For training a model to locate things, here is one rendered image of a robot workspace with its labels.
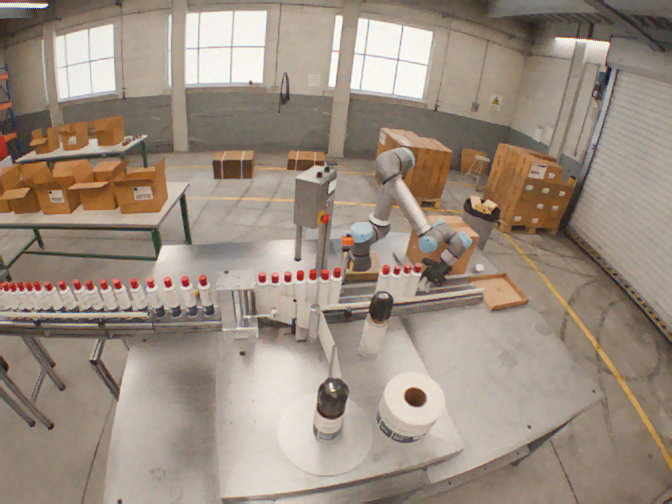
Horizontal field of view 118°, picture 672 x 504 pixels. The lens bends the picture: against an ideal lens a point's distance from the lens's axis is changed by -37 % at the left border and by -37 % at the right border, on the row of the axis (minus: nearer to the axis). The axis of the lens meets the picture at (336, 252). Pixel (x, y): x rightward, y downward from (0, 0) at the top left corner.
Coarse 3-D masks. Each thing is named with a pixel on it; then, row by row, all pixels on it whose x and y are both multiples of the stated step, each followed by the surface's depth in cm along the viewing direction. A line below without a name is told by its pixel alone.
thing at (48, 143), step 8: (40, 128) 338; (56, 128) 347; (40, 136) 342; (48, 136) 332; (56, 136) 351; (32, 144) 320; (40, 144) 332; (48, 144) 336; (56, 144) 355; (40, 152) 338; (48, 152) 342
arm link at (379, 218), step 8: (400, 152) 139; (408, 152) 142; (400, 160) 137; (408, 160) 141; (400, 168) 138; (408, 168) 144; (384, 192) 154; (384, 200) 157; (392, 200) 157; (376, 208) 163; (384, 208) 159; (376, 216) 164; (384, 216) 163; (376, 224) 165; (384, 224) 165; (384, 232) 170
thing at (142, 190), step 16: (160, 160) 210; (128, 176) 222; (144, 176) 226; (160, 176) 218; (128, 192) 205; (144, 192) 208; (160, 192) 221; (128, 208) 212; (144, 208) 215; (160, 208) 222
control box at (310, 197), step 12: (312, 168) 121; (300, 180) 111; (312, 180) 110; (324, 180) 113; (300, 192) 113; (312, 192) 111; (324, 192) 115; (300, 204) 116; (312, 204) 114; (324, 204) 119; (300, 216) 118; (312, 216) 116; (312, 228) 119
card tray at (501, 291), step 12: (480, 276) 180; (492, 276) 183; (504, 276) 185; (480, 288) 174; (492, 288) 175; (504, 288) 176; (516, 288) 175; (492, 300) 166; (504, 300) 167; (516, 300) 167; (528, 300) 165
